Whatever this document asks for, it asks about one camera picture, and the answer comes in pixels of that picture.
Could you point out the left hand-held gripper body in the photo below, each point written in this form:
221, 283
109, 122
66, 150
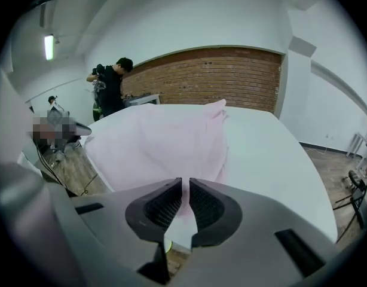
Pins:
59, 114

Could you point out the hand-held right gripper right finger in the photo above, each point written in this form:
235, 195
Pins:
255, 220

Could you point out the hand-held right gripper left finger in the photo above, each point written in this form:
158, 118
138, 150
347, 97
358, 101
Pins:
117, 220

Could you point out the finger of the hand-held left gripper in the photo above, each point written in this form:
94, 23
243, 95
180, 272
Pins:
82, 128
73, 139

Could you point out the pink robe garment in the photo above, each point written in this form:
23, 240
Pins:
156, 142

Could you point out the dark blue oval pad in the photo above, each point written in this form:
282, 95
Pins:
97, 112

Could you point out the large white table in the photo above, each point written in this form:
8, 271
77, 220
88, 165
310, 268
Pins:
276, 166

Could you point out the ceiling light tube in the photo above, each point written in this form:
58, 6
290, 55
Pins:
49, 47

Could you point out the small white side table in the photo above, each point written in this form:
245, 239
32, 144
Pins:
143, 100

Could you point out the black folding chair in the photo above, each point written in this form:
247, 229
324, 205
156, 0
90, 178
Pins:
358, 196

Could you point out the white high table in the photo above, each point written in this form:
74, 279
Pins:
361, 148

